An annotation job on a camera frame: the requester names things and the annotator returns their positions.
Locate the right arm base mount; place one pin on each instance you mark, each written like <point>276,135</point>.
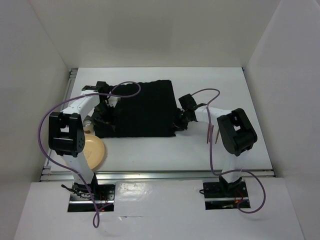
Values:
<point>217,198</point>

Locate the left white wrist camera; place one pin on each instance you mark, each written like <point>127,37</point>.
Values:
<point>112,101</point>

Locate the paper cup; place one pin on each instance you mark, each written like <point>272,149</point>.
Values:
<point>88,125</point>

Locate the black cloth placemat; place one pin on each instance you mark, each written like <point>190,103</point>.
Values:
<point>150,113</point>

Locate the copper spoon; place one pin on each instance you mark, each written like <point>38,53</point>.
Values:
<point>217,136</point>

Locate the aluminium table frame rail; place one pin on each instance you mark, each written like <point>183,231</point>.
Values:
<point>185,156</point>

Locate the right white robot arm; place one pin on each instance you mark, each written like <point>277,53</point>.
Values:
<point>233,126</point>

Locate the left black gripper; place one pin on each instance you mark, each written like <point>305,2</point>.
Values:
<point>108,119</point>

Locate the beige plate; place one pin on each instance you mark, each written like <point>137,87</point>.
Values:
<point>94,150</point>

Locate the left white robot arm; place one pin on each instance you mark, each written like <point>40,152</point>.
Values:
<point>67,137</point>

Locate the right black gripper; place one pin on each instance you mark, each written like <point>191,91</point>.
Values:
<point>179,126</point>

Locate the copper fork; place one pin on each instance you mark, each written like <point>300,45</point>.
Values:
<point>208,133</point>

